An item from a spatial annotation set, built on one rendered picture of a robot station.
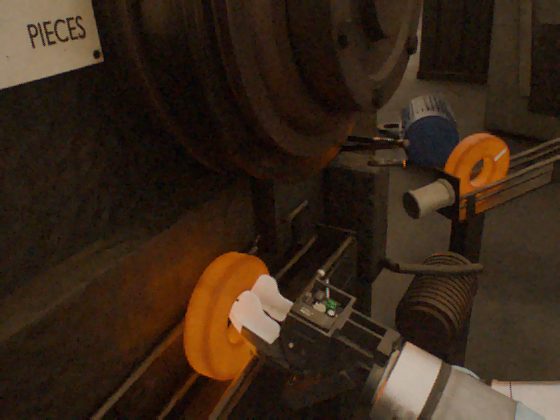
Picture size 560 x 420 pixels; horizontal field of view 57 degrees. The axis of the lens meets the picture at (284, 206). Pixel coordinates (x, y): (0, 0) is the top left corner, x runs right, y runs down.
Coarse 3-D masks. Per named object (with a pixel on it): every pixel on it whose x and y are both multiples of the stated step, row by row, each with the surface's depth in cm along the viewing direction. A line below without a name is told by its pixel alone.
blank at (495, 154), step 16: (464, 144) 104; (480, 144) 104; (496, 144) 106; (448, 160) 106; (464, 160) 104; (496, 160) 108; (464, 176) 106; (480, 176) 111; (496, 176) 110; (464, 192) 107
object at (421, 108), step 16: (416, 112) 277; (432, 112) 267; (448, 112) 273; (400, 128) 285; (416, 128) 265; (432, 128) 264; (448, 128) 262; (416, 144) 269; (432, 144) 268; (448, 144) 266; (416, 160) 274; (432, 160) 272
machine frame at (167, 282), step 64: (0, 128) 45; (64, 128) 51; (128, 128) 58; (0, 192) 46; (64, 192) 52; (128, 192) 60; (192, 192) 67; (256, 192) 80; (320, 192) 94; (0, 256) 47; (64, 256) 53; (128, 256) 54; (192, 256) 64; (256, 256) 78; (0, 320) 45; (64, 320) 48; (128, 320) 56; (0, 384) 43; (64, 384) 49
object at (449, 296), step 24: (432, 264) 110; (456, 264) 109; (408, 288) 106; (432, 288) 101; (456, 288) 102; (408, 312) 99; (432, 312) 97; (456, 312) 98; (408, 336) 102; (432, 336) 99; (456, 336) 98
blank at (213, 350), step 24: (216, 264) 60; (240, 264) 61; (216, 288) 58; (240, 288) 62; (192, 312) 57; (216, 312) 58; (192, 336) 57; (216, 336) 58; (240, 336) 65; (192, 360) 59; (216, 360) 59; (240, 360) 64
